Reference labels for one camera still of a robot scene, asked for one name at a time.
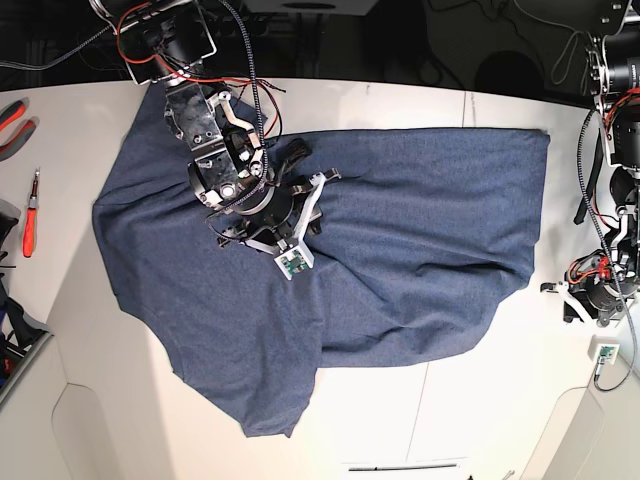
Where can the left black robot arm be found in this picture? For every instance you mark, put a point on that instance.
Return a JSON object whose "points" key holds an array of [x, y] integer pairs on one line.
{"points": [[610, 192]]}

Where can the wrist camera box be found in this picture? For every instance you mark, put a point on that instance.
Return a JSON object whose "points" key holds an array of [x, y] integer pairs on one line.
{"points": [[295, 260], [605, 348]]}

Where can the orange handled pliers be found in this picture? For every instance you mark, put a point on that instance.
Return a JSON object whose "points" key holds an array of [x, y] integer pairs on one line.
{"points": [[13, 114]]}

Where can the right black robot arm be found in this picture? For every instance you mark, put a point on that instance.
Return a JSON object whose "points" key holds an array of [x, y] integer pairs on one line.
{"points": [[230, 171]]}

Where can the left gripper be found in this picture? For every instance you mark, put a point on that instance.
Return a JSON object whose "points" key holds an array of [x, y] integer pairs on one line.
{"points": [[593, 302]]}

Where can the white vent panel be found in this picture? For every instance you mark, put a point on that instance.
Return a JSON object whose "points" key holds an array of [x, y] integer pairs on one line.
{"points": [[447, 469]]}

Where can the dark blue t-shirt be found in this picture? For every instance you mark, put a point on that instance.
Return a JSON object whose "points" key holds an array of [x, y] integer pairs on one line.
{"points": [[423, 235]]}

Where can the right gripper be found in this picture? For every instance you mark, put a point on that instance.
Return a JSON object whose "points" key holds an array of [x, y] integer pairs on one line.
{"points": [[281, 221]]}

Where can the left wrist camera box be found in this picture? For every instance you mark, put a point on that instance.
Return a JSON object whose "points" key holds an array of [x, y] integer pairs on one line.
{"points": [[605, 348]]}

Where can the orange handled screwdriver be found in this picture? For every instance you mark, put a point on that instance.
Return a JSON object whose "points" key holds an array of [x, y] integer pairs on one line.
{"points": [[29, 233]]}

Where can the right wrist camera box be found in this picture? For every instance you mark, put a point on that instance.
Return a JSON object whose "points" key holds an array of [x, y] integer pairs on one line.
{"points": [[295, 260]]}

